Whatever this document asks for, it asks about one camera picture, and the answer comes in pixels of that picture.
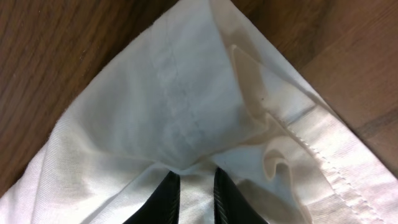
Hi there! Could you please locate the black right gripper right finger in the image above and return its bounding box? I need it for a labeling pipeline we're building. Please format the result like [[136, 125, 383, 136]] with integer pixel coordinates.
[[213, 168, 268, 224]]

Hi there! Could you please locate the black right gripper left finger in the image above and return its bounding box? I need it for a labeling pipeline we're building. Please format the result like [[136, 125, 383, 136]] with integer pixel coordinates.
[[123, 171, 180, 224]]

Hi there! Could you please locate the white printed t-shirt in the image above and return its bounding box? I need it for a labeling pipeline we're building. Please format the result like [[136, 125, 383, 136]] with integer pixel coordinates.
[[1, 1, 397, 223]]

